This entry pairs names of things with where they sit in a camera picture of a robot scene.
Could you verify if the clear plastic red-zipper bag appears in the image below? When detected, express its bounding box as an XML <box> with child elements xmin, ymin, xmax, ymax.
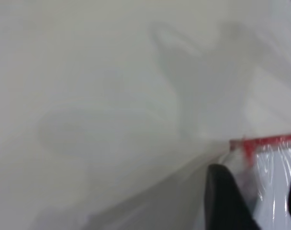
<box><xmin>217</xmin><ymin>133</ymin><xmax>291</xmax><ymax>230</ymax></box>

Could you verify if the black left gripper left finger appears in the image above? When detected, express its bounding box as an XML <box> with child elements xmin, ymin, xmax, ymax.
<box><xmin>204</xmin><ymin>163</ymin><xmax>262</xmax><ymax>230</ymax></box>

